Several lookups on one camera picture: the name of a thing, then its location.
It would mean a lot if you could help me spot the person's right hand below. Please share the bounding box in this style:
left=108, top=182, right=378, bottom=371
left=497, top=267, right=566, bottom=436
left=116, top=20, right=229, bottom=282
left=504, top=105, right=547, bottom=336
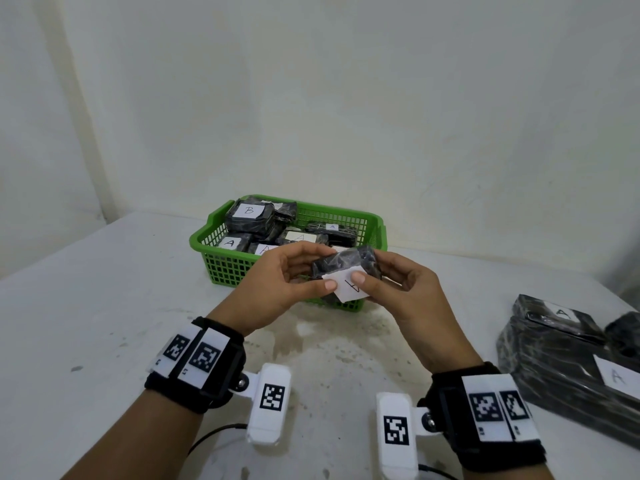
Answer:
left=351, top=252, right=483, bottom=373

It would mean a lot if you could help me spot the person's left hand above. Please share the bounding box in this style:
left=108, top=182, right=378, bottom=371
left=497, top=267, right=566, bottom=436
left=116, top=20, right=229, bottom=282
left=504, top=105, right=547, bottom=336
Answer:
left=207, top=241, right=337, bottom=338

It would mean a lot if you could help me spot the green plastic mesh basket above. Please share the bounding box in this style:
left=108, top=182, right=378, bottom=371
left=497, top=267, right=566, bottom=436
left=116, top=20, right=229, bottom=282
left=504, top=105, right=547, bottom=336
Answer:
left=189, top=195, right=389, bottom=312

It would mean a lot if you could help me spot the small black packet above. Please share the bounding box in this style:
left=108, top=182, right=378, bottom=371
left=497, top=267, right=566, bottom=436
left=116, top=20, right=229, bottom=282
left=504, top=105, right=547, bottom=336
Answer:
left=311, top=246, right=383, bottom=303

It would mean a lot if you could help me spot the long black packet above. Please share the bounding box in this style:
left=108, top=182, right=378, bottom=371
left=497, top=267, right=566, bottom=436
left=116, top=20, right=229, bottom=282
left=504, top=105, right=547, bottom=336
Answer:
left=305, top=222, right=359, bottom=248

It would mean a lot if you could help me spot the black packet placed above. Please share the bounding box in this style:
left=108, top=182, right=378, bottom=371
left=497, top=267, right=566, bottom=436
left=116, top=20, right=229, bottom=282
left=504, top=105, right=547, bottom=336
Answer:
left=512, top=293, right=609, bottom=345

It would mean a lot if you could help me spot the long black box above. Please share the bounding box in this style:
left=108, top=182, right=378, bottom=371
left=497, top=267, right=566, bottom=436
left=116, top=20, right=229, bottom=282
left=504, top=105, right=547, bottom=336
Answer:
left=496, top=314, right=640, bottom=449

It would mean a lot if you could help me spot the person's left forearm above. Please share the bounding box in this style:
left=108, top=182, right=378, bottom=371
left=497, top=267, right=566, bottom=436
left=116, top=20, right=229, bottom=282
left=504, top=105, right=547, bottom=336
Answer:
left=59, top=389, right=206, bottom=480

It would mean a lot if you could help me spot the person's right forearm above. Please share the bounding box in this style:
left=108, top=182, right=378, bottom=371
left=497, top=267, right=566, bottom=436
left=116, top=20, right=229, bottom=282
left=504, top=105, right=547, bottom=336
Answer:
left=462, top=462, right=556, bottom=480

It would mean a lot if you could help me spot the black right wristband with markers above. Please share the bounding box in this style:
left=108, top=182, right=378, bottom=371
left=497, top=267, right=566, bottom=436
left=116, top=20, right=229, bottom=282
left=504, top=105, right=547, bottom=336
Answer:
left=417, top=362, right=547, bottom=471

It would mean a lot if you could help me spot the black wristband with markers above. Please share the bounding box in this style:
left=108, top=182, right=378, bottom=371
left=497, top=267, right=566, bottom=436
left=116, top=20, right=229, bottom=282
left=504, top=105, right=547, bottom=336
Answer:
left=145, top=317, right=247, bottom=415
left=417, top=362, right=547, bottom=471

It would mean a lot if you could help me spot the black left wristband with markers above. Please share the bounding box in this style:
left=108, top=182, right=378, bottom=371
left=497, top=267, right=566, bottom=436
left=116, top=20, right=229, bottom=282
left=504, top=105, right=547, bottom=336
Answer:
left=145, top=317, right=247, bottom=415

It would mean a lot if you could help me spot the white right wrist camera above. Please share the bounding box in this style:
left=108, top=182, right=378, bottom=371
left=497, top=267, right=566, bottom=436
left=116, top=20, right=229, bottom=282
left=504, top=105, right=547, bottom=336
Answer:
left=375, top=392, right=443, bottom=479

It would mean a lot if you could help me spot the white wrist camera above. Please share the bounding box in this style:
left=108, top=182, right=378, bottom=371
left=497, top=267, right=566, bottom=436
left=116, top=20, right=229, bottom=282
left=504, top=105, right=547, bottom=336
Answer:
left=235, top=363, right=292, bottom=445
left=375, top=392, right=443, bottom=479

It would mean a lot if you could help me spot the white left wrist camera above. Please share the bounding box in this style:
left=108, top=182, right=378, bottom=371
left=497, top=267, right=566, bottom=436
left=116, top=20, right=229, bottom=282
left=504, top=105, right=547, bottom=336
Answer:
left=235, top=363, right=292, bottom=445

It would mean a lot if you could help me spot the black left camera cable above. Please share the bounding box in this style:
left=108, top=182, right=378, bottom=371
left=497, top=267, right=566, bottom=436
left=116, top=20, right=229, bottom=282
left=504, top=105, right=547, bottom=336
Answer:
left=187, top=423, right=249, bottom=455

